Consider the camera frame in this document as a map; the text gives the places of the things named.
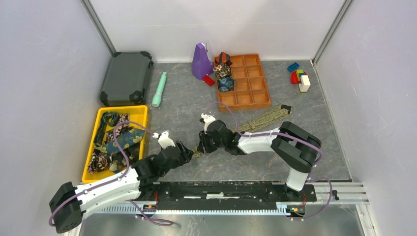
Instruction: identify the black pink-floral tie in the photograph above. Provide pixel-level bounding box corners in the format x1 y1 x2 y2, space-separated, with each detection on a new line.
103 113 130 144

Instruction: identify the dark grey suitcase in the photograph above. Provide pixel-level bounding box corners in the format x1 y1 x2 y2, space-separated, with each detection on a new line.
99 51 153 107

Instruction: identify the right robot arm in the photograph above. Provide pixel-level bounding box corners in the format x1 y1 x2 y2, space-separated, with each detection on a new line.
197 120 323 201

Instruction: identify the purple plastic object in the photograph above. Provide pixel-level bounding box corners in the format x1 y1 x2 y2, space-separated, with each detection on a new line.
191 43 213 80

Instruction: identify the dark brown-leaf tie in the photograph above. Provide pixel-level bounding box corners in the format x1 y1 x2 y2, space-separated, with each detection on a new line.
87 147 140 174

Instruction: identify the rolled blue paisley tie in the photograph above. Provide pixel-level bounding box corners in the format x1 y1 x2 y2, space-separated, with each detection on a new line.
217 76 236 92

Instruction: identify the rolled brown floral tie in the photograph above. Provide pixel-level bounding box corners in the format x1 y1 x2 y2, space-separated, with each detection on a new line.
213 63 232 79

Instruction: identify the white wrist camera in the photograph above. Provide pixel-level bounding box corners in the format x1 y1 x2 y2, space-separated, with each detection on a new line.
152 131 176 149
199 113 216 133

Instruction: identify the orange wooden compartment tray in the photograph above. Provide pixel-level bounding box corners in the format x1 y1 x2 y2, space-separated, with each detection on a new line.
217 54 271 112

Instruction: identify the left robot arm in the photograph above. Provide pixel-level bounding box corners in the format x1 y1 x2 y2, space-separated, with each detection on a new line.
48 141 194 234

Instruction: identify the rolled orange navy tie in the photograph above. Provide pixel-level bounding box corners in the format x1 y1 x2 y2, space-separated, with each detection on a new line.
214 52 233 66

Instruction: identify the blue toy brick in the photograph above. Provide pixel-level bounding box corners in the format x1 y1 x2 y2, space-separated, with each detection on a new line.
287 62 299 73

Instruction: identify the green toy block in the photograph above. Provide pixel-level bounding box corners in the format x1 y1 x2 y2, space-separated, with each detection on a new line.
296 69 306 77

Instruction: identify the white toy block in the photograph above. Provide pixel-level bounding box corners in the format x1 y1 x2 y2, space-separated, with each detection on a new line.
298 75 311 93

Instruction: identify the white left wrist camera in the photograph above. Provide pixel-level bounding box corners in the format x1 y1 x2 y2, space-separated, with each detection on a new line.
152 131 176 149

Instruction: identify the red toy block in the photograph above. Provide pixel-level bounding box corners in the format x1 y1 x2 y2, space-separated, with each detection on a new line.
290 70 300 84

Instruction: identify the dark green striped tie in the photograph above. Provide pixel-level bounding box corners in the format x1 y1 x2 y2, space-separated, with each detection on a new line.
93 111 120 147

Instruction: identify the mint green flashlight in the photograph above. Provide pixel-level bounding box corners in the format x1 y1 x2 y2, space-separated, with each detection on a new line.
151 72 167 107

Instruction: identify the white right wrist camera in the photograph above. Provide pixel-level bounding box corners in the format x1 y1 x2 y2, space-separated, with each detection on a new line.
199 113 216 133

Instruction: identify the olive green leaf-pattern tie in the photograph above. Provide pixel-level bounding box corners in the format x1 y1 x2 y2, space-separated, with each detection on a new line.
191 104 293 158

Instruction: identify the blue yellow-flower tie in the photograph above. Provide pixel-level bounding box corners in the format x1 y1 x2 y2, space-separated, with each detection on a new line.
94 127 145 154

